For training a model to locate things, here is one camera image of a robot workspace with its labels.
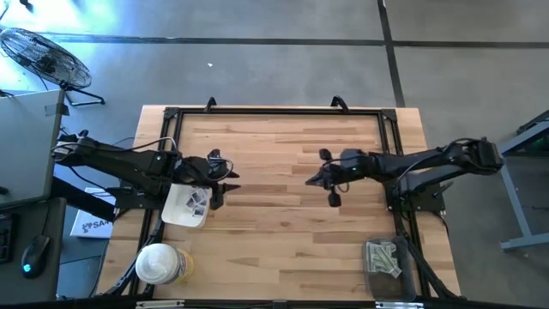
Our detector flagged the white plastic bin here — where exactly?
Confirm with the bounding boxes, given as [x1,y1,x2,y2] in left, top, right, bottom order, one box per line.
[160,183,214,230]

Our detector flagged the grey metal table frame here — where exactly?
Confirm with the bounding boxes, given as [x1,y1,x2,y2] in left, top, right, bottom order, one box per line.
[473,109,549,252]

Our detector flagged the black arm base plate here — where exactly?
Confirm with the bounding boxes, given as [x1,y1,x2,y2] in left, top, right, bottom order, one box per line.
[387,173,448,214]

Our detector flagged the clear smoky plastic bin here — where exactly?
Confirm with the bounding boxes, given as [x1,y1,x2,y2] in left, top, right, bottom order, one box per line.
[362,235,418,301]

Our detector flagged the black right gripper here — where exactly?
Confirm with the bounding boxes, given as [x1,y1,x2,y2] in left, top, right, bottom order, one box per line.
[305,148,371,209]

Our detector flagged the white printed cardboard box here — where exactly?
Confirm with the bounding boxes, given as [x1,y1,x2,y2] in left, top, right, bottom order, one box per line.
[69,187,117,239]

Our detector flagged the grey side table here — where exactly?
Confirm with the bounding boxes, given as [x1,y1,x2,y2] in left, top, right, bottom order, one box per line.
[0,88,66,211]

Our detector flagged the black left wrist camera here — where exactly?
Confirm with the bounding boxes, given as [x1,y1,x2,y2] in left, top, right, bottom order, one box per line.
[184,154,212,176]

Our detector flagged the black computer mouse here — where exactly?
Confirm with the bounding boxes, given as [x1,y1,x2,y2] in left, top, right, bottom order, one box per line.
[20,234,51,280]

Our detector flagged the black keyboard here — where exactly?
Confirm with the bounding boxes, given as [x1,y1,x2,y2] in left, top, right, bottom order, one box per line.
[0,212,14,265]

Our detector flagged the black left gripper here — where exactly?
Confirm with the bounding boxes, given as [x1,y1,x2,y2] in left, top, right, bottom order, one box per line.
[172,148,243,212]

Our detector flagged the black floor fan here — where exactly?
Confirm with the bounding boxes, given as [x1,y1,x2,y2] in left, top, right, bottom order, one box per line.
[0,27,106,107]

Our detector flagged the dark grey desk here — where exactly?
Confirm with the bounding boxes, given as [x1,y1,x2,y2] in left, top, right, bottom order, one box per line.
[0,197,68,301]

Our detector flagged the white-lidded yellow wipes canister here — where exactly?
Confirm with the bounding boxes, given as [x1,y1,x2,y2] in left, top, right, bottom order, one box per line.
[135,242,196,286]

